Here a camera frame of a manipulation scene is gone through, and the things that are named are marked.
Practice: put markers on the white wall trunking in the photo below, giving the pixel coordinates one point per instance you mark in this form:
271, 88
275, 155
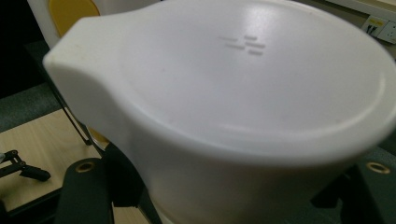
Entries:
364, 5

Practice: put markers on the black curtain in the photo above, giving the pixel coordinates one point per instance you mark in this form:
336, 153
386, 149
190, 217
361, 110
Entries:
12, 46

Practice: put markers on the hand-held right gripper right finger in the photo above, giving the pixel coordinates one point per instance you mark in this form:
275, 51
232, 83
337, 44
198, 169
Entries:
373, 196

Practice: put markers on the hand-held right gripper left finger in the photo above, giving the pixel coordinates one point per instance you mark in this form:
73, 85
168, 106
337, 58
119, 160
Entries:
84, 196

